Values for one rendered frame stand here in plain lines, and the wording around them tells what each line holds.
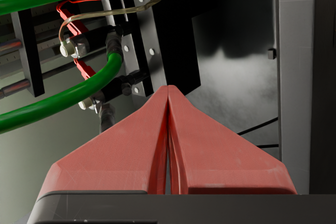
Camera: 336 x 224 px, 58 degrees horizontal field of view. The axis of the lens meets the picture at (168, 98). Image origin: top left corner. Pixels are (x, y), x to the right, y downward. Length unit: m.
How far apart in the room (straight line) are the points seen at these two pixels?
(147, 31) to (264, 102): 0.25
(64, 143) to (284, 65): 0.56
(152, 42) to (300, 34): 0.21
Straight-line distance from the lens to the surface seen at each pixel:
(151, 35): 0.46
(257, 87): 0.57
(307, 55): 0.37
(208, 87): 0.64
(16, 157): 0.75
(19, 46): 0.57
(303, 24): 0.36
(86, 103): 0.44
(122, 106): 0.85
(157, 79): 0.49
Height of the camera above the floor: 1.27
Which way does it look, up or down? 36 degrees down
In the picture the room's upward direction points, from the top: 122 degrees counter-clockwise
